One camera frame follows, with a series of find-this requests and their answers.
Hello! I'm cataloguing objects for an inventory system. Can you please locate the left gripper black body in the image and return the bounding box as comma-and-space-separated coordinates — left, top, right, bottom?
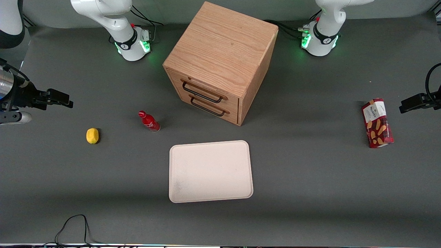
427, 92, 441, 111

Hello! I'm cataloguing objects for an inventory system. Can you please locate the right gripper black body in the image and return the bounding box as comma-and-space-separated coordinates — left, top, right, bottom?
0, 81, 48, 113

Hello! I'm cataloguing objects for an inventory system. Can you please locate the red coke bottle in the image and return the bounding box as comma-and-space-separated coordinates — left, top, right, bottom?
138, 110, 161, 133

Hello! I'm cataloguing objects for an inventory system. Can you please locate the beige plastic tray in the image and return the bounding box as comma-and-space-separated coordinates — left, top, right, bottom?
168, 140, 254, 204

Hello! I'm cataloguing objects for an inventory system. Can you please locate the red shortbread cookie box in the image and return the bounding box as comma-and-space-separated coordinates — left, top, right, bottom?
361, 98, 394, 149

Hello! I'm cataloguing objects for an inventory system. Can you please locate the yellow lemon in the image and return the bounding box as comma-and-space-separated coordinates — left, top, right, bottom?
86, 128, 100, 144

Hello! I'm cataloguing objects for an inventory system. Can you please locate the wooden two-drawer cabinet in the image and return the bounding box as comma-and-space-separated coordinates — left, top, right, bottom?
163, 1, 279, 126

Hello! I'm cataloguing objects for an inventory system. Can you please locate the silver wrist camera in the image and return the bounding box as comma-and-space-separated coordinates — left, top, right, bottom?
0, 111, 32, 125

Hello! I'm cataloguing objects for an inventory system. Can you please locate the thick black gripper cable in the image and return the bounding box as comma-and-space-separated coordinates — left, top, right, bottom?
425, 63, 441, 101

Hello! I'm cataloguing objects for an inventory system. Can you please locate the black base cable bundle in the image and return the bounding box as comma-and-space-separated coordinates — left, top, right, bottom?
263, 19, 308, 40
126, 5, 164, 43

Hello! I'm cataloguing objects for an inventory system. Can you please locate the thin black looped cable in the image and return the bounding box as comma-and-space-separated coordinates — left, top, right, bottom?
54, 214, 105, 247

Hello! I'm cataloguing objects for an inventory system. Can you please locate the black metal drawer handle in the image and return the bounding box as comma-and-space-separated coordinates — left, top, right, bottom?
189, 95, 230, 117
181, 79, 228, 104

